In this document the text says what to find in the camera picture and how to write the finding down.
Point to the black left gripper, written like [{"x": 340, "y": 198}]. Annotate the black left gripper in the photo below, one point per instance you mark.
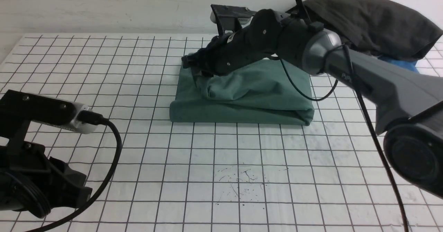
[{"x": 31, "y": 181}]

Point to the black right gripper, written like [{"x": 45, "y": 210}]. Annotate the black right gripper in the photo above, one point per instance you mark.
[{"x": 228, "y": 53}]

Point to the green long-sleeved shirt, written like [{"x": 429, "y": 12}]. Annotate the green long-sleeved shirt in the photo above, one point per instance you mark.
[{"x": 266, "y": 92}]

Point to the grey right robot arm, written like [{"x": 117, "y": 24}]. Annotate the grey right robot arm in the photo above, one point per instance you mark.
[{"x": 408, "y": 105}]

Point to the dark grey garment pile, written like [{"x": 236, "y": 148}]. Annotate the dark grey garment pile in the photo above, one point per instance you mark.
[{"x": 377, "y": 27}]

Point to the blue garment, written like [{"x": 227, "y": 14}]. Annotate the blue garment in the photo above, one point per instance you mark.
[{"x": 411, "y": 66}]

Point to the white grid tablecloth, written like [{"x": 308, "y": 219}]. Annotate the white grid tablecloth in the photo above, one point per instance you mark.
[{"x": 206, "y": 177}]

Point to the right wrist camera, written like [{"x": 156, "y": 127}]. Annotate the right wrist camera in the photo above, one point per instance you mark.
[{"x": 230, "y": 18}]

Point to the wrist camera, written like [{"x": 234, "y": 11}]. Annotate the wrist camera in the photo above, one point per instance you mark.
[
  {"x": 230, "y": 18},
  {"x": 18, "y": 109}
]

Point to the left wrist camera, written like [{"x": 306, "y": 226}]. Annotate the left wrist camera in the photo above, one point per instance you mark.
[{"x": 18, "y": 109}]

